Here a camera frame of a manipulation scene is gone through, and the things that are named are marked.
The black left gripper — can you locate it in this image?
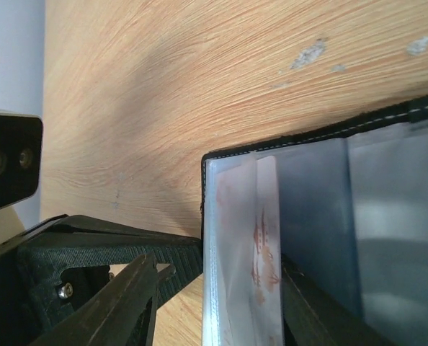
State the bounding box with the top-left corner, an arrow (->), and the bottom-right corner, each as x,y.
0,215 -> 202,345

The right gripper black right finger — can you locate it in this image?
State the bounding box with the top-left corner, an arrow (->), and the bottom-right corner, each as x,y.
281,254 -> 393,346

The black leather card holder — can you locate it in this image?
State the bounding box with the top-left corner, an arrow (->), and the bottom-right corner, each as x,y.
201,95 -> 428,345

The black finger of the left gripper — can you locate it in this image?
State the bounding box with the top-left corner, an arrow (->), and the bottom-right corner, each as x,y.
158,268 -> 202,308

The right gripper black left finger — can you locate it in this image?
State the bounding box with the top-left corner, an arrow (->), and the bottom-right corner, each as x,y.
32,254 -> 176,345

